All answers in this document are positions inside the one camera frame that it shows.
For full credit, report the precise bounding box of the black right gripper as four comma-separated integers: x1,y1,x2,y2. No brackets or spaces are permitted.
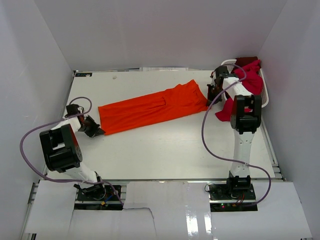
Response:
206,84,226,107

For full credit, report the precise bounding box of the orange t shirt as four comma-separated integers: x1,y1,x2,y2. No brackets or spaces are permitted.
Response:
98,79,208,135

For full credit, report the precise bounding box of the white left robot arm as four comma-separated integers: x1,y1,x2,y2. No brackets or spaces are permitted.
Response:
39,104,106,200

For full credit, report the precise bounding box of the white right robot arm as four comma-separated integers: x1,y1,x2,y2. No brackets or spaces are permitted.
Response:
206,63,262,200

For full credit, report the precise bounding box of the white perforated plastic basket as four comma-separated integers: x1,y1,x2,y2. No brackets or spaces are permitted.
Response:
221,59,269,108

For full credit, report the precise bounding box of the crimson red t shirt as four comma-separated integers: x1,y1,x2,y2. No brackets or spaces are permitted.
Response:
215,59,263,122

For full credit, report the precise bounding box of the dark maroon t shirt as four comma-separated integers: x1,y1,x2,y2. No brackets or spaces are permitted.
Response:
235,56,258,68

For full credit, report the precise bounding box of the black label sticker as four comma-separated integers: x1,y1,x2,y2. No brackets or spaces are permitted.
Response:
75,72,93,78

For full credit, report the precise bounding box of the printed paper strip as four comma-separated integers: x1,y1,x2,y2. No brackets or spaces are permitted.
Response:
139,67,189,72

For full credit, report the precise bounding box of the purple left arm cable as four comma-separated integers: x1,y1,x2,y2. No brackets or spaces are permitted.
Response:
19,96,125,205

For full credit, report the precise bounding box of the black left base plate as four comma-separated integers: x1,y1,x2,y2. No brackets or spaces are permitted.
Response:
74,184,123,211

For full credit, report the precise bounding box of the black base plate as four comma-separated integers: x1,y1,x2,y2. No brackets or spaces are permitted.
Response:
74,184,123,211
204,183,258,213

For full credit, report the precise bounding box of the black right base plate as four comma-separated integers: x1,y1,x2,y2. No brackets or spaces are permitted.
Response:
204,183,258,213

